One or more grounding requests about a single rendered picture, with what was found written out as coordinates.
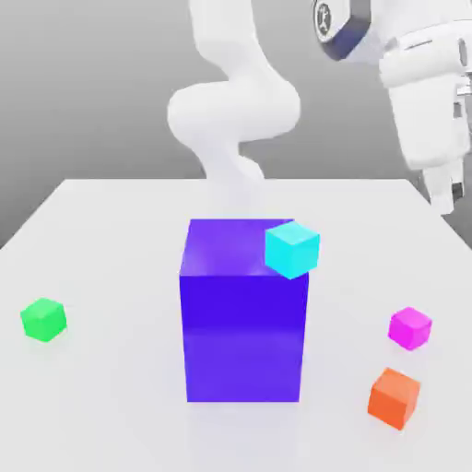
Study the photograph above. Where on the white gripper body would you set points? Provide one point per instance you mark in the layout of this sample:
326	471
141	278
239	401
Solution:
427	125

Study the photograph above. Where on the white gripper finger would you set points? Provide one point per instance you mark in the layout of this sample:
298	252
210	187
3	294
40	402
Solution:
438	188
457	188

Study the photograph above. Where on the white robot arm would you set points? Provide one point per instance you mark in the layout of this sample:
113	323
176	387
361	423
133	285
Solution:
232	107

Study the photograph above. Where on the small magenta cube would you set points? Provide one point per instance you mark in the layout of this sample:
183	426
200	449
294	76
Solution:
410	328

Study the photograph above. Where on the small cyan cube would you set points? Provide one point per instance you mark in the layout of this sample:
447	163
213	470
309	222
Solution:
291	250

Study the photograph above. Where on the small orange cube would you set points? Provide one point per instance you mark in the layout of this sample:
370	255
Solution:
392	400

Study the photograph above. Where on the small green cube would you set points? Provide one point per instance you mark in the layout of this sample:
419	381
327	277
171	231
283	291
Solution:
43	320

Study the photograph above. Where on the large purple box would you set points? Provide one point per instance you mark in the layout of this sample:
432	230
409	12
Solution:
241	332

